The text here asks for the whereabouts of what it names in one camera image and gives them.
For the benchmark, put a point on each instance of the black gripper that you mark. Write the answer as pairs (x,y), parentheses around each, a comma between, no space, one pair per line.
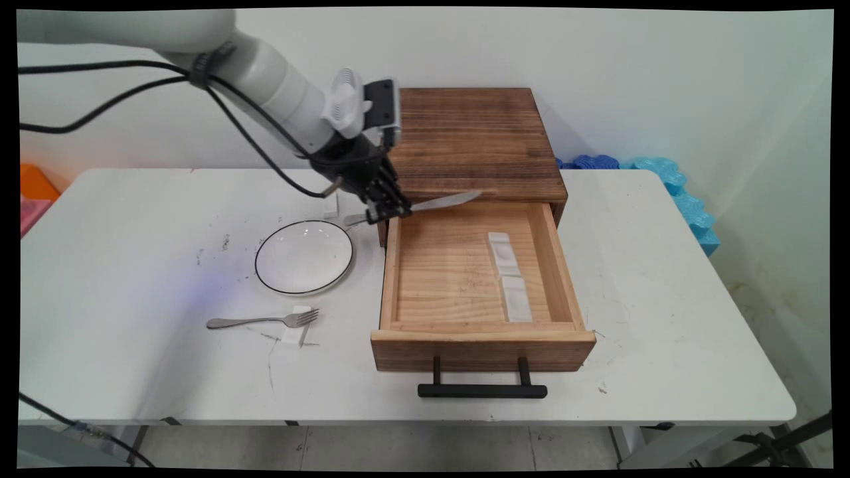
(352,166)

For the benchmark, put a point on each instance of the silver table knife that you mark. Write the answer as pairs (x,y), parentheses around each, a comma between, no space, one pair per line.
(451,200)

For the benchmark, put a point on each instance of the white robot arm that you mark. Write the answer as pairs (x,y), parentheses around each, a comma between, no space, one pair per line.
(265,73)

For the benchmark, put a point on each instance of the white plate with dark rim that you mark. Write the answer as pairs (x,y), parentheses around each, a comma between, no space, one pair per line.
(304,259)

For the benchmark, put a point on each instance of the light wooden drawer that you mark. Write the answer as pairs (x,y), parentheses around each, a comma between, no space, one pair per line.
(458,279)

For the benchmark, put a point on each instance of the dark wooden drawer cabinet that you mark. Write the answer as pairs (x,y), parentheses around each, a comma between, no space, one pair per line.
(475,139)

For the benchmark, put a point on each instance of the silver fork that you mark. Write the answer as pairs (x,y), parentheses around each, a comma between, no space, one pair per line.
(259,321)

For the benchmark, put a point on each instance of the dark blue foam tile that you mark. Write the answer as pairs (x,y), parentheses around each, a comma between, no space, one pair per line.
(594,162)

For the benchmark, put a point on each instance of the light blue foam tile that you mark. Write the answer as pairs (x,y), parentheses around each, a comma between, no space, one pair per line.
(684,199)

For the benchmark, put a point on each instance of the orange box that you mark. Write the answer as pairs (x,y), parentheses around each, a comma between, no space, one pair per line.
(36,182)

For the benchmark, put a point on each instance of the pink box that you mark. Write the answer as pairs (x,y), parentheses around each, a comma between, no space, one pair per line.
(32,216)

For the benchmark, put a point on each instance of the black table leg brace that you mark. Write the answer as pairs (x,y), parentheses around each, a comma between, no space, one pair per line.
(783,438)

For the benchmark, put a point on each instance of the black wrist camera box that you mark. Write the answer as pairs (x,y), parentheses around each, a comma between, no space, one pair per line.
(382,109)

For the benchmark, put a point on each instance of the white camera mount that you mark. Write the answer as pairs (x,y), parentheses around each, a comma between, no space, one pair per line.
(345,103)

